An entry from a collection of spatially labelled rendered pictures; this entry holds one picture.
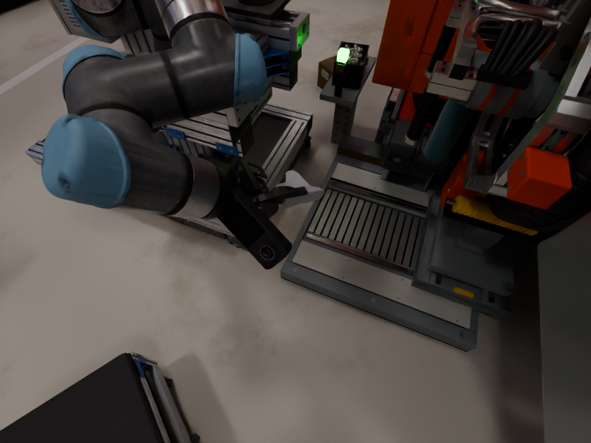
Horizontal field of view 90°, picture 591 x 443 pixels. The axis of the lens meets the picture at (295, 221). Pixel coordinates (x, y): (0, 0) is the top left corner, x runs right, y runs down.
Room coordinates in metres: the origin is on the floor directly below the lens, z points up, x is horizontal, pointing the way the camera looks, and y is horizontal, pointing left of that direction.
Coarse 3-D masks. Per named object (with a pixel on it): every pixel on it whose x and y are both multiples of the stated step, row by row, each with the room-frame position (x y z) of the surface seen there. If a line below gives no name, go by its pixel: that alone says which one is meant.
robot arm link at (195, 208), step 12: (192, 156) 0.24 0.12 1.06; (192, 168) 0.27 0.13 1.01; (204, 168) 0.23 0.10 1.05; (204, 180) 0.22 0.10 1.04; (216, 180) 0.23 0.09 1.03; (192, 192) 0.20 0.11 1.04; (204, 192) 0.21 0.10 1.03; (216, 192) 0.22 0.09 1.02; (192, 204) 0.20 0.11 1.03; (204, 204) 0.20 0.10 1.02; (180, 216) 0.19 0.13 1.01; (192, 216) 0.20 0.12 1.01
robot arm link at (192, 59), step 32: (160, 0) 0.39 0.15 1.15; (192, 0) 0.38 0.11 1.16; (192, 32) 0.35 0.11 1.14; (224, 32) 0.36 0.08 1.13; (192, 64) 0.32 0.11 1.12; (224, 64) 0.32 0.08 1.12; (256, 64) 0.34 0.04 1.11; (192, 96) 0.30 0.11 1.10; (224, 96) 0.31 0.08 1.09; (256, 96) 0.33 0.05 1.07
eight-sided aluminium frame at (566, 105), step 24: (552, 0) 0.88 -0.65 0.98; (576, 48) 0.55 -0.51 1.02; (576, 72) 0.49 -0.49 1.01; (576, 96) 0.47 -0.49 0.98; (480, 120) 0.83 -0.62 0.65; (552, 120) 0.45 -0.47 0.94; (576, 120) 0.44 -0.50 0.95; (480, 144) 0.76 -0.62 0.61; (528, 144) 0.45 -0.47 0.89; (552, 144) 0.45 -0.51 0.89; (480, 168) 0.67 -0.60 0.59; (504, 168) 0.47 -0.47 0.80; (504, 192) 0.44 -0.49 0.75
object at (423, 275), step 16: (432, 208) 0.81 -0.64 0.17; (432, 224) 0.74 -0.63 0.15; (432, 240) 0.65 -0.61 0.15; (416, 272) 0.50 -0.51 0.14; (432, 272) 0.49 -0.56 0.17; (432, 288) 0.43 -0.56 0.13; (448, 288) 0.42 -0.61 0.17; (464, 288) 0.43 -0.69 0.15; (480, 288) 0.43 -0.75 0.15; (464, 304) 0.38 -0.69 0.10; (480, 304) 0.36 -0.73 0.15; (496, 304) 0.36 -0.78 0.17; (512, 304) 0.36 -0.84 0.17
